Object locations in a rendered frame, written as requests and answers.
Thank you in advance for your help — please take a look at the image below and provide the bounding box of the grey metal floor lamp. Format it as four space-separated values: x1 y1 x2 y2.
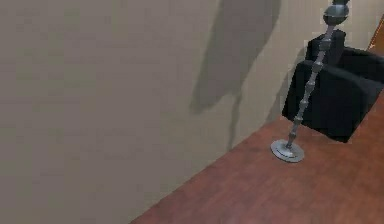
270 0 351 164

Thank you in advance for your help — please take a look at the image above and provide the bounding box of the black armchair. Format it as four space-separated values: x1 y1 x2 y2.
281 28 384 144

